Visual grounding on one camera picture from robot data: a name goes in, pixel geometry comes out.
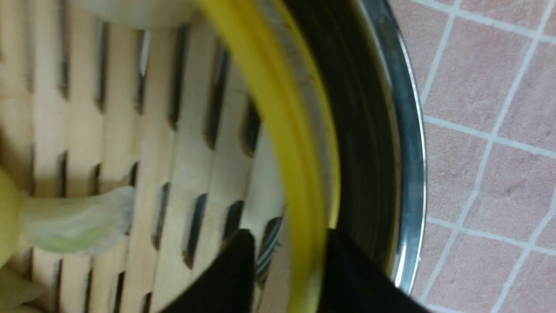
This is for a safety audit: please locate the green dumpling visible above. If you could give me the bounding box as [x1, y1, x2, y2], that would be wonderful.
[20, 186, 136, 256]

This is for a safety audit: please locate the stainless steel pot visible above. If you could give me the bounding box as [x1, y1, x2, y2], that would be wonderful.
[285, 0, 427, 294]

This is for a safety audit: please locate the white round bun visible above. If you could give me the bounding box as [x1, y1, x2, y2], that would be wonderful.
[74, 0, 201, 30]

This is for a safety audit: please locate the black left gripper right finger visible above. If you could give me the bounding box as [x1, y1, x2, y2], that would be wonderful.
[319, 229, 427, 313]

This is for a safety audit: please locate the green round bun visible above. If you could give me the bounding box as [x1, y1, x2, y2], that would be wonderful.
[0, 168, 23, 266]

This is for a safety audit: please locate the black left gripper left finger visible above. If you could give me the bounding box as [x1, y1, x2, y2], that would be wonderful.
[162, 229, 255, 313]

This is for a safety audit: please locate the pink checkered tablecloth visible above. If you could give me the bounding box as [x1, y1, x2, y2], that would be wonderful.
[390, 0, 556, 313]

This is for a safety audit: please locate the yellow rimmed bamboo steamer basket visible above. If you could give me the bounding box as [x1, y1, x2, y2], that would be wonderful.
[1, 0, 340, 313]

